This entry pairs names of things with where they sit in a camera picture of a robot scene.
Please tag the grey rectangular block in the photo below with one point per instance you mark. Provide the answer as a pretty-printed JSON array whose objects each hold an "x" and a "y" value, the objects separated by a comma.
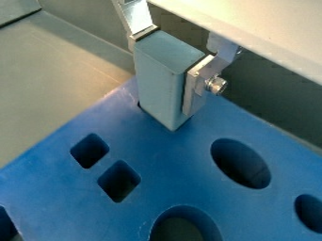
[{"x": 164, "y": 58}]

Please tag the blue foam shape board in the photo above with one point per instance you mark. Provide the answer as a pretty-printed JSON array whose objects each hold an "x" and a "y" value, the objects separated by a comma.
[{"x": 113, "y": 175}]

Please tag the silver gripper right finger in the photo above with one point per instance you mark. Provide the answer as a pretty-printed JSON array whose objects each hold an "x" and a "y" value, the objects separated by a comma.
[{"x": 204, "y": 77}]

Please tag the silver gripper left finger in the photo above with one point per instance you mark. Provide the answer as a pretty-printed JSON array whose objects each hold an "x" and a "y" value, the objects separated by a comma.
[{"x": 136, "y": 17}]

